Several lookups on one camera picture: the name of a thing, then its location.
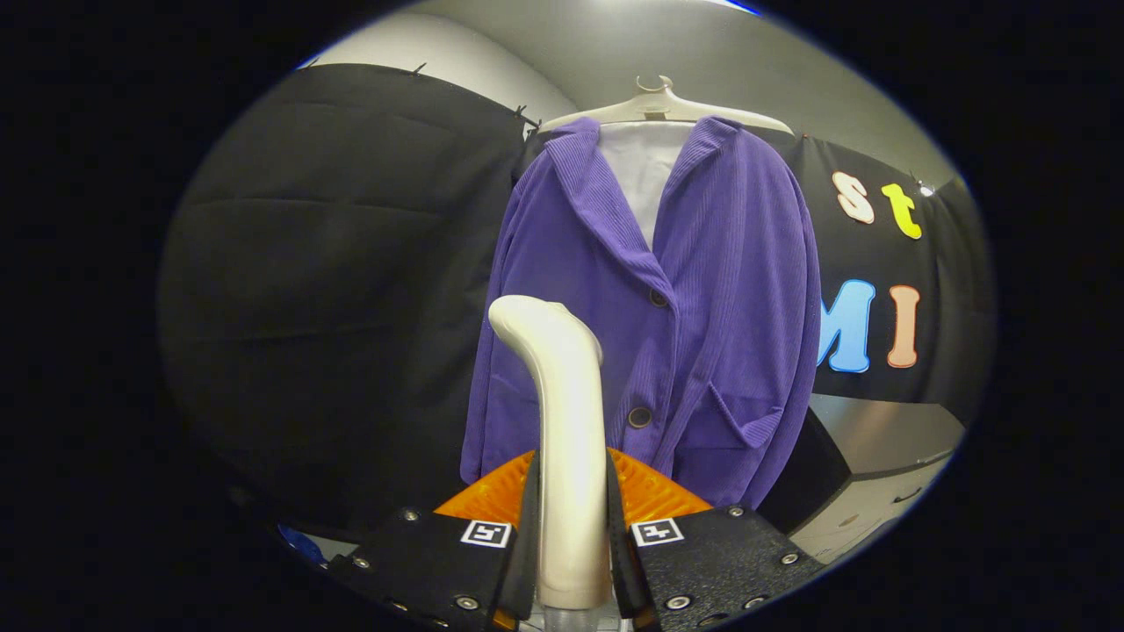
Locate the black backdrop cloth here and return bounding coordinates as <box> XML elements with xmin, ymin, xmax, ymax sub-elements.
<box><xmin>158</xmin><ymin>63</ymin><xmax>998</xmax><ymax>536</ymax></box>

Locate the white garment steamer handle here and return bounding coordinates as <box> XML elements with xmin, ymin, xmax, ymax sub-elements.
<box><xmin>487</xmin><ymin>295</ymin><xmax>616</xmax><ymax>611</ymax></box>

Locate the white clothes hanger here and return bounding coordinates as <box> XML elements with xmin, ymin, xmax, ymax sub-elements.
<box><xmin>537</xmin><ymin>75</ymin><xmax>796</xmax><ymax>137</ymax></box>

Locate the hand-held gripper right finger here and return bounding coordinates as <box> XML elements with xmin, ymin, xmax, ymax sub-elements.
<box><xmin>606</xmin><ymin>448</ymin><xmax>826</xmax><ymax>632</ymax></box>

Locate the grey cabinet with dark top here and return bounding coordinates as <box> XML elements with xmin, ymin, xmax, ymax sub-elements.
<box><xmin>786</xmin><ymin>393</ymin><xmax>967</xmax><ymax>563</ymax></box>

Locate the blue object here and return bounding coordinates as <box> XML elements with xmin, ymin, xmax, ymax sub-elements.
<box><xmin>279</xmin><ymin>524</ymin><xmax>328</xmax><ymax>564</ymax></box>

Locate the purple corduroy jacket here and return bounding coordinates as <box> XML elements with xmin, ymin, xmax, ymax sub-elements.
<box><xmin>459</xmin><ymin>116</ymin><xmax>823</xmax><ymax>510</ymax></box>

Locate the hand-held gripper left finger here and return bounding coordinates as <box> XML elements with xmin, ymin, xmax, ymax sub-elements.
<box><xmin>329</xmin><ymin>449</ymin><xmax>543</xmax><ymax>632</ymax></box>

